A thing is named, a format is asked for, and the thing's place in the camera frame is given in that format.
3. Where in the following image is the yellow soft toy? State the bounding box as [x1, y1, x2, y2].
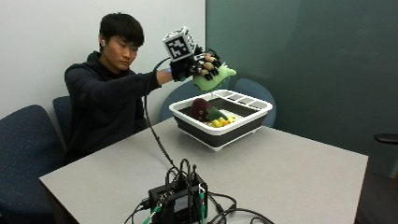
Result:
[209, 116, 237, 129]

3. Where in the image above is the white marker cube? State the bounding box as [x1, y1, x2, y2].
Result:
[161, 25, 198, 62]

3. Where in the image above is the green cable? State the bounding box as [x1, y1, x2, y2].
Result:
[142, 205, 161, 224]

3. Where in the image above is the black electronics box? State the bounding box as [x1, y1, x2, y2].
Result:
[146, 174, 209, 224]

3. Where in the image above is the black chair armrest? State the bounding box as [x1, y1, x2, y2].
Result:
[373, 133, 398, 145]

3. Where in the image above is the black glove cable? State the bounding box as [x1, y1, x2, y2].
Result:
[142, 57, 183, 175]

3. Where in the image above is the person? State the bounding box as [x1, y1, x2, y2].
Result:
[64, 12, 174, 162]

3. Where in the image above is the white and grey collapsible basin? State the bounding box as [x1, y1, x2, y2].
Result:
[168, 89, 274, 152]

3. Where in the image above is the green soft toy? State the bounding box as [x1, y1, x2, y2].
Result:
[191, 63, 237, 92]

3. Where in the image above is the purple eggplant soft toy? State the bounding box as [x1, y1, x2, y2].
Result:
[189, 97, 229, 122]

